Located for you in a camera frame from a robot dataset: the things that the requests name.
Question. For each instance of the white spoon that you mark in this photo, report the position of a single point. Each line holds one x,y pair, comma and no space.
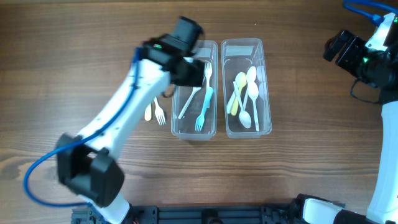
230,103
250,77
253,93
244,116

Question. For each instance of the right clear plastic container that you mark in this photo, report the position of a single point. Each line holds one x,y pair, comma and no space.
238,55

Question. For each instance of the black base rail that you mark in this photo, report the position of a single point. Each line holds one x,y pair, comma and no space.
264,214

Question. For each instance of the left clear plastic container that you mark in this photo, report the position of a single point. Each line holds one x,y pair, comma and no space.
184,128

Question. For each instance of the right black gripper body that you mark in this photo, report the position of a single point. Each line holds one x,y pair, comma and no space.
339,46

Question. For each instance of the pale blue plastic fork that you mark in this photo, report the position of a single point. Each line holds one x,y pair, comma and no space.
201,118

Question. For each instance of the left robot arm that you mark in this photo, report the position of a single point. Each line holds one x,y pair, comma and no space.
87,163

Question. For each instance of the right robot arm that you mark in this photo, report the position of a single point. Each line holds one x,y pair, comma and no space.
373,62

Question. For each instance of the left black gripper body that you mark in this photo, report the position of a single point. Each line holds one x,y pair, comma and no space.
189,73

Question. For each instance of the clear plastic container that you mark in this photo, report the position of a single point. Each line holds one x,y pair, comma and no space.
238,55
184,128

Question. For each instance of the yellow plastic spoon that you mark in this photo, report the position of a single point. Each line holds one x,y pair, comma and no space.
241,77

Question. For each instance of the yellow plastic fork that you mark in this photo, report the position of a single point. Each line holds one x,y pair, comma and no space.
148,112

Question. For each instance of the white fork curved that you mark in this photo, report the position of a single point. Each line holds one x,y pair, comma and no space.
194,90

